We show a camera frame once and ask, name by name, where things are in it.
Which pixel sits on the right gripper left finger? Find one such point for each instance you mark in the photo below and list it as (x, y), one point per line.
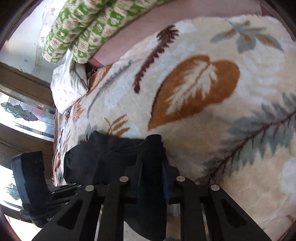
(99, 212)

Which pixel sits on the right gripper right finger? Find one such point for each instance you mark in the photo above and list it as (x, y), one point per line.
(208, 213)

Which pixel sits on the black pants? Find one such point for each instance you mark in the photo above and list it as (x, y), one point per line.
(103, 159)

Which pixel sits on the stained glass wooden door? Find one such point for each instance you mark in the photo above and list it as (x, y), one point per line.
(27, 125)

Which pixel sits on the white floral pillow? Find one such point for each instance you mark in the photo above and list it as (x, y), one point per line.
(69, 83)

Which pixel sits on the leaf pattern fleece blanket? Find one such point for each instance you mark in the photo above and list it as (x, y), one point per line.
(221, 93)

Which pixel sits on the green patterned folded quilt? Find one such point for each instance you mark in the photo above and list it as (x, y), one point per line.
(84, 26)

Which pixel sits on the pink bed sheet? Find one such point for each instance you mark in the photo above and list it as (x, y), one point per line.
(161, 17)

